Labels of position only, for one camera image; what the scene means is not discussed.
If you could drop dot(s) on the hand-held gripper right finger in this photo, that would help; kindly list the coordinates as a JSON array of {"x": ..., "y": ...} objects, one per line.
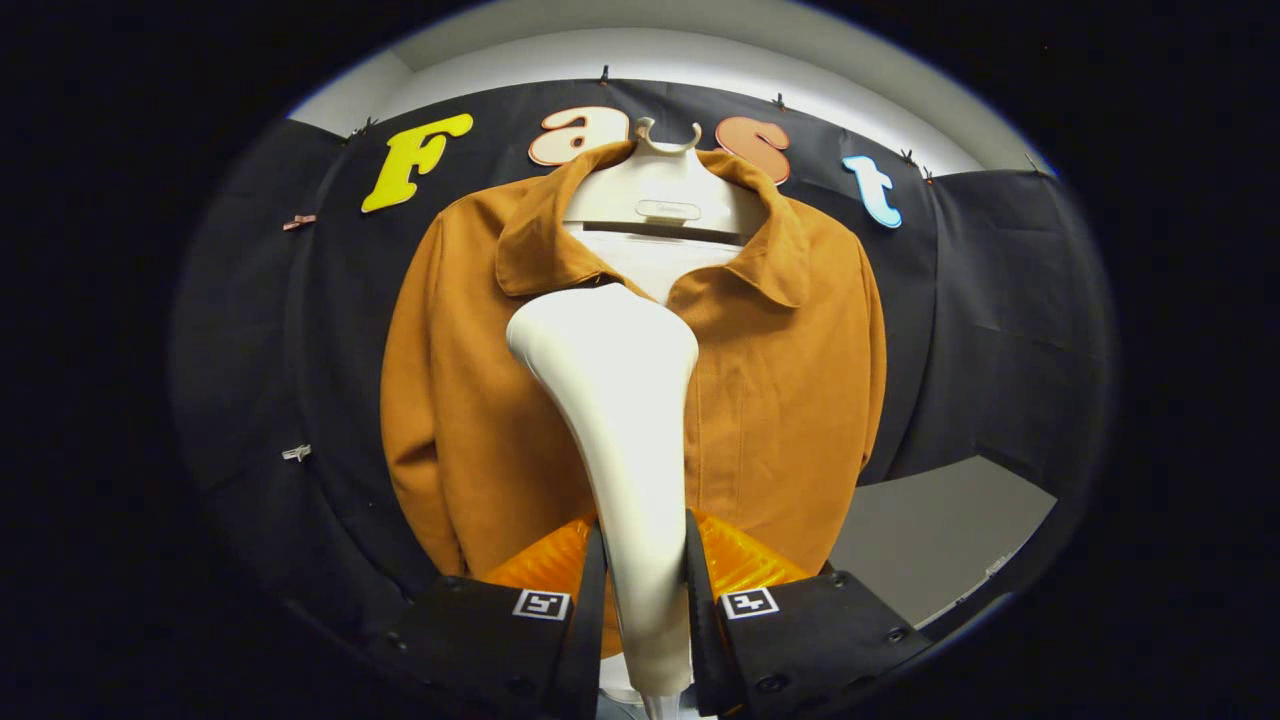
[{"x": 710, "y": 650}]

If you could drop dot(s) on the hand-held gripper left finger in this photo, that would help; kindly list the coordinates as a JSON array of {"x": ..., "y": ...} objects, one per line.
[{"x": 585, "y": 660}]

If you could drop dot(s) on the brown button-up shirt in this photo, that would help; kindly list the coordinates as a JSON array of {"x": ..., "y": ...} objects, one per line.
[{"x": 780, "y": 400}]

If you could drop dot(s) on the white garment steamer head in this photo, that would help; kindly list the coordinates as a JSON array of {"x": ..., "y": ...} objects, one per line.
[{"x": 625, "y": 400}]

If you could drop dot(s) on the white garment hanger board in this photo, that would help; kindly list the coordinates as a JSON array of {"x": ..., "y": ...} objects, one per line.
[{"x": 660, "y": 180}]

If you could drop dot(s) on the silver clip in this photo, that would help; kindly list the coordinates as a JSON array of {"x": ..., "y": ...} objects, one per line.
[{"x": 296, "y": 453}]

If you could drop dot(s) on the pink clip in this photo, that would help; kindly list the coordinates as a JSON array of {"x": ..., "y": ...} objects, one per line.
[{"x": 298, "y": 221}]

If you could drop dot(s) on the row of black backdrop clips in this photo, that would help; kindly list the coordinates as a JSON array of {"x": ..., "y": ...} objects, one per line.
[{"x": 604, "y": 75}]

